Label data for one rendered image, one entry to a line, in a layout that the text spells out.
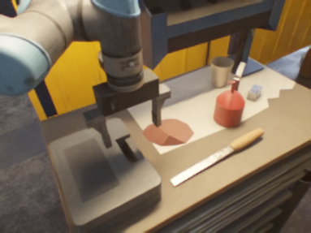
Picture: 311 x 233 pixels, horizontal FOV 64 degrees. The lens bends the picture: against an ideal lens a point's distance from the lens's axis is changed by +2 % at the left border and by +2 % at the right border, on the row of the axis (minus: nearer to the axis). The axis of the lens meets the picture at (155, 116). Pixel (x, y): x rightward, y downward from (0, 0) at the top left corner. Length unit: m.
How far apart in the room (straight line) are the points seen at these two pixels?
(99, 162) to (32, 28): 0.36
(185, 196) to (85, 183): 0.24
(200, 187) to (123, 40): 0.40
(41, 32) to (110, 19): 0.11
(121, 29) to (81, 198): 0.36
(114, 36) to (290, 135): 0.61
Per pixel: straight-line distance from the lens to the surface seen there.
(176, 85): 0.96
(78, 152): 0.66
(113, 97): 0.48
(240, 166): 0.71
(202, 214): 0.72
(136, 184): 0.56
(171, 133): 0.71
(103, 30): 0.42
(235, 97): 0.75
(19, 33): 0.35
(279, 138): 0.82
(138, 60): 0.46
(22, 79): 0.33
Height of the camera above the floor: 1.49
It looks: 42 degrees down
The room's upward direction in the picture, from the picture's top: 3 degrees counter-clockwise
